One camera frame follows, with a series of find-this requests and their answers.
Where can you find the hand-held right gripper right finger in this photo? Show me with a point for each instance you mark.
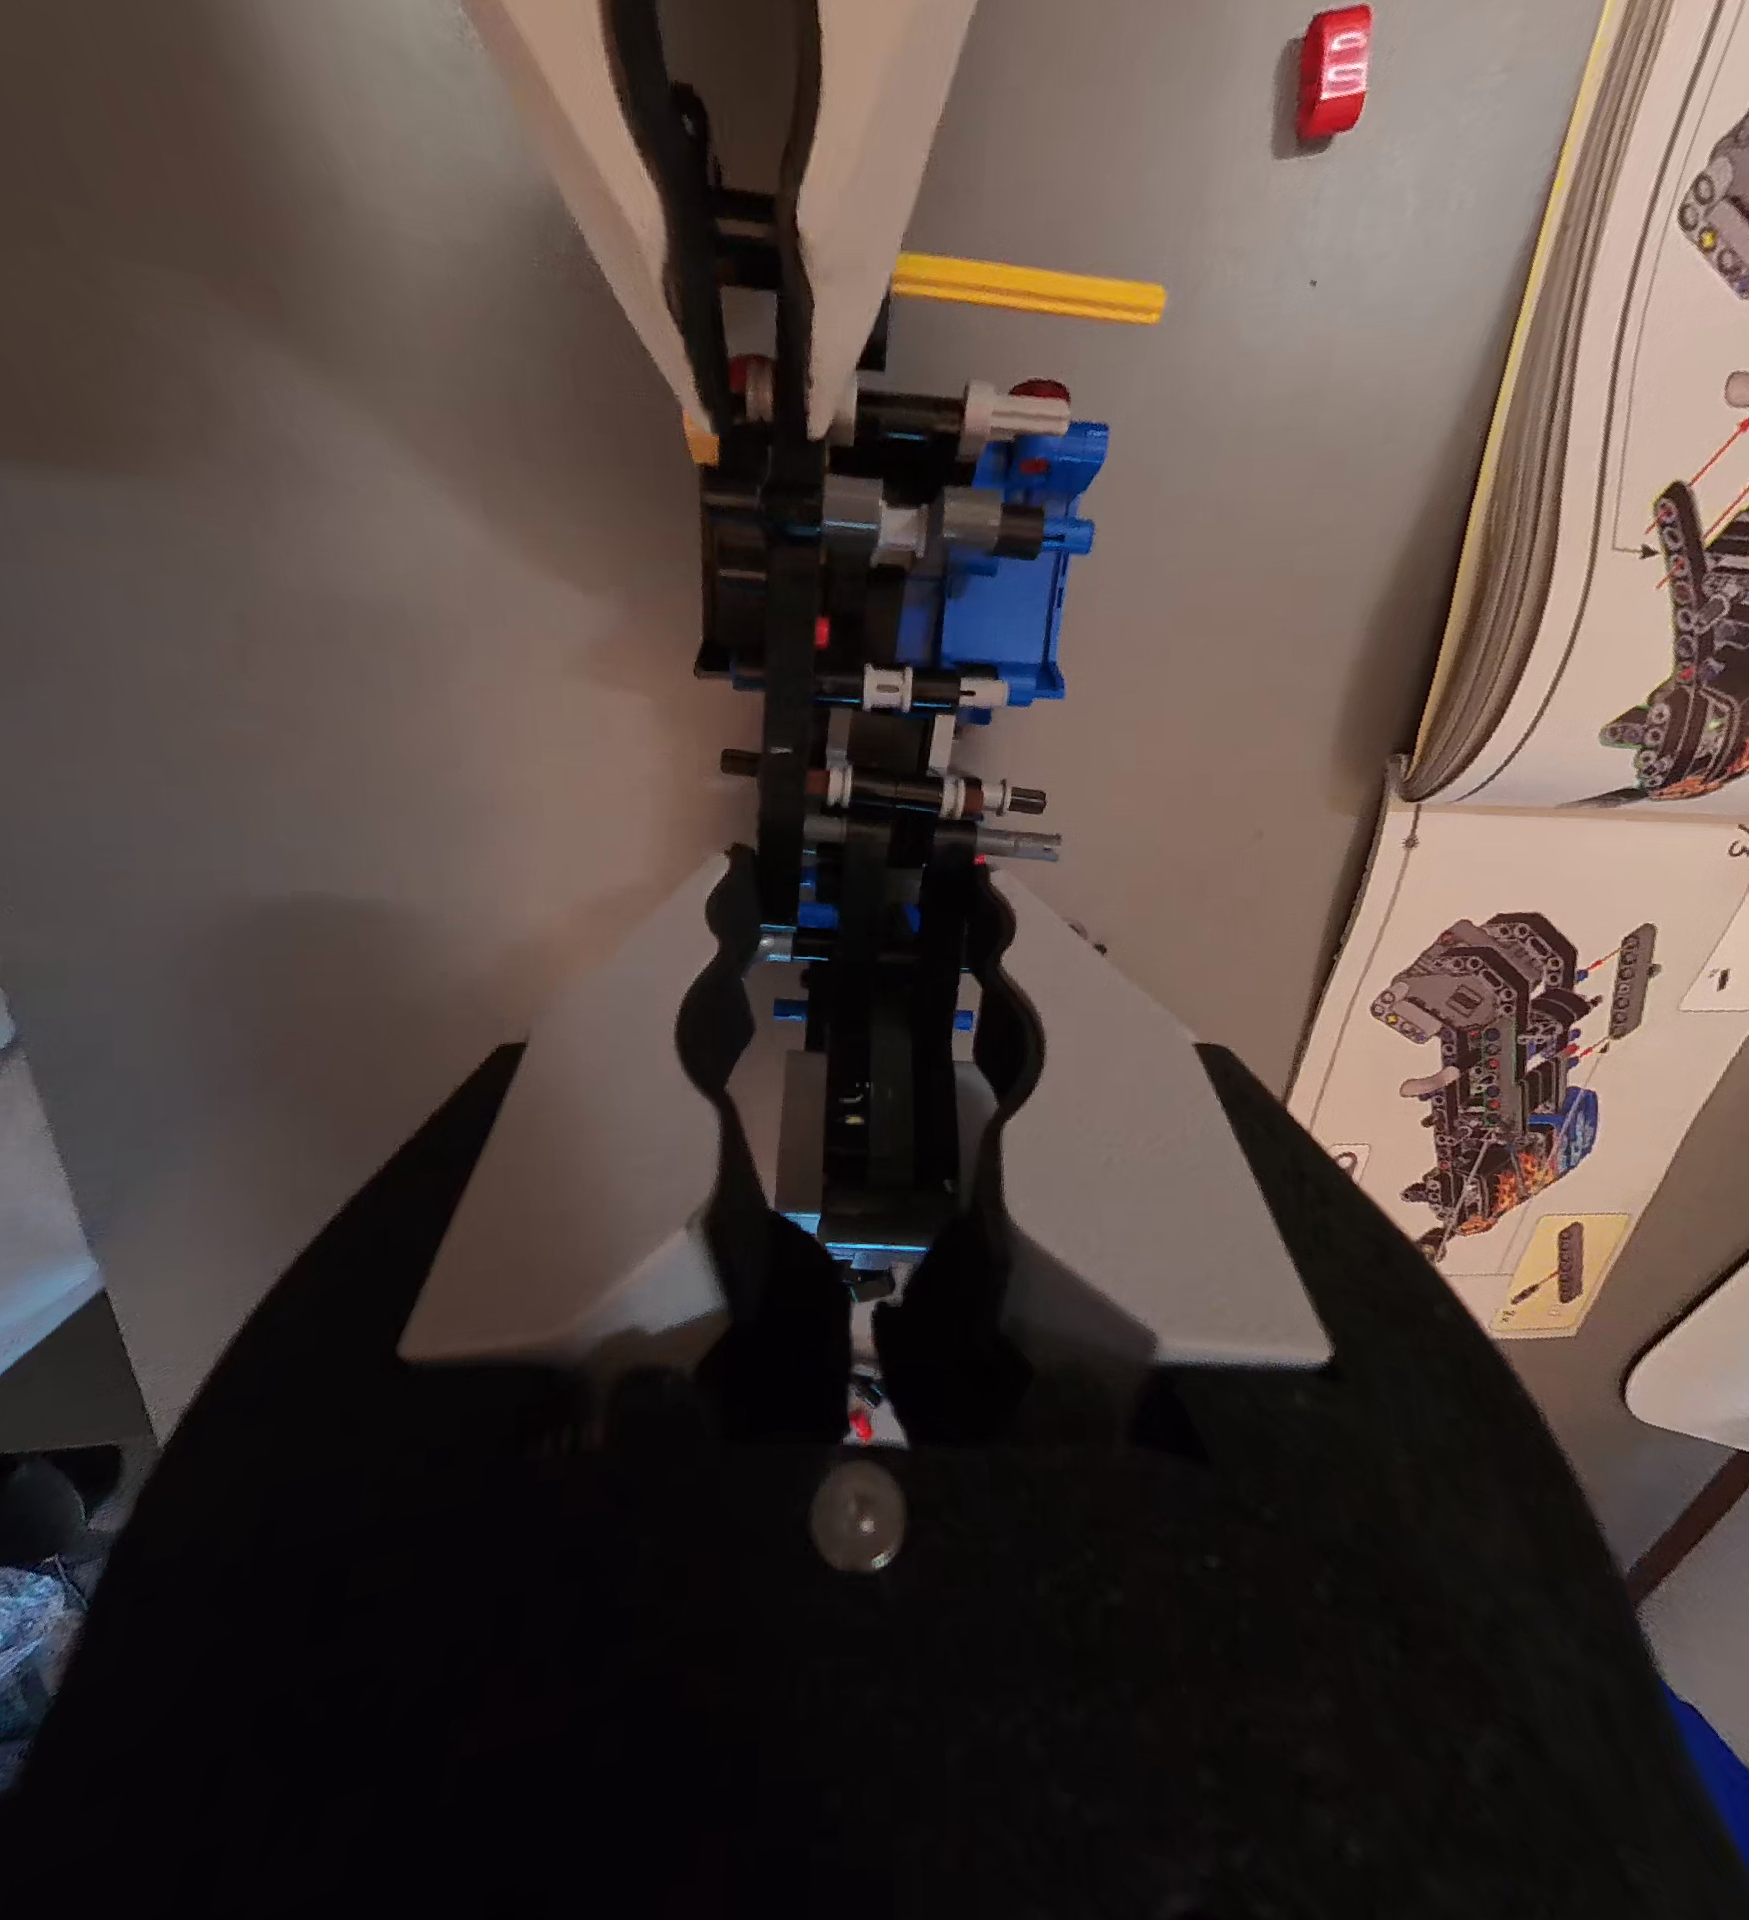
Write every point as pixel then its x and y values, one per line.
pixel 1145 1185

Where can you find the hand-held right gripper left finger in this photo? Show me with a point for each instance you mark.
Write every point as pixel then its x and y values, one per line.
pixel 574 1185

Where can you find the black shoe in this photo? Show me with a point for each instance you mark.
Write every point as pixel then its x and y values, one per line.
pixel 3 1502

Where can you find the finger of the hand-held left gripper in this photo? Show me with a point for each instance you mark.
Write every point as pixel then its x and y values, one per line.
pixel 574 89
pixel 881 134

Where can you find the small red lego piece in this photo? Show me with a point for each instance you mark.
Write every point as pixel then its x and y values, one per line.
pixel 1332 76

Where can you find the lego truck model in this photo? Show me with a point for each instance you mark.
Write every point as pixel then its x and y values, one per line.
pixel 812 600

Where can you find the lego instruction booklet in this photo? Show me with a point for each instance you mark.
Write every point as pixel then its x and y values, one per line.
pixel 1565 902

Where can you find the white rounded board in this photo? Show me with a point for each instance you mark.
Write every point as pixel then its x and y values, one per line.
pixel 1745 1351

